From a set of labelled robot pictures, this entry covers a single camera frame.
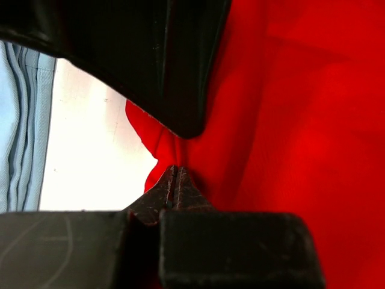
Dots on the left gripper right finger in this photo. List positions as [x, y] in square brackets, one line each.
[187, 197]

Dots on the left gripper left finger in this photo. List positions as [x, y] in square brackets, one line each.
[146, 209]

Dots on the folded light blue trousers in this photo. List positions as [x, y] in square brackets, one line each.
[27, 80]

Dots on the red trousers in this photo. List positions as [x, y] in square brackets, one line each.
[295, 122]

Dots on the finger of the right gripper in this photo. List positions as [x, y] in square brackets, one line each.
[157, 54]

